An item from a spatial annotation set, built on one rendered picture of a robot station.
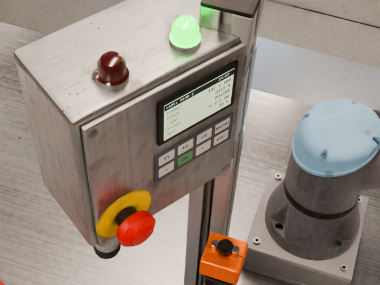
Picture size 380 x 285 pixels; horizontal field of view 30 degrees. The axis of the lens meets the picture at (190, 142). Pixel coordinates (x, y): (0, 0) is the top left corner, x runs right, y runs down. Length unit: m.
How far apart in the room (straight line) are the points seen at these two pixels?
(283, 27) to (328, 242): 1.75
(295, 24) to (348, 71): 1.33
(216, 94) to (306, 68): 0.89
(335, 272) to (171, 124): 0.60
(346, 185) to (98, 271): 0.43
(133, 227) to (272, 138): 0.75
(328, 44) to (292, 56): 1.26
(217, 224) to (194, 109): 0.26
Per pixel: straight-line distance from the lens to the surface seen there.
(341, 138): 0.99
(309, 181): 1.02
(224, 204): 0.79
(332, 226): 1.10
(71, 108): 0.54
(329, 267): 1.14
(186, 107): 0.59
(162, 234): 1.22
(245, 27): 0.58
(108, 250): 0.90
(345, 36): 2.80
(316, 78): 1.47
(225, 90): 0.61
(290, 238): 1.11
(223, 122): 0.65
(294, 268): 1.15
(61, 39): 0.59
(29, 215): 1.26
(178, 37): 0.57
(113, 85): 0.54
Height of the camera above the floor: 1.88
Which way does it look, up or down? 53 degrees down
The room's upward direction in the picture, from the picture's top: 3 degrees clockwise
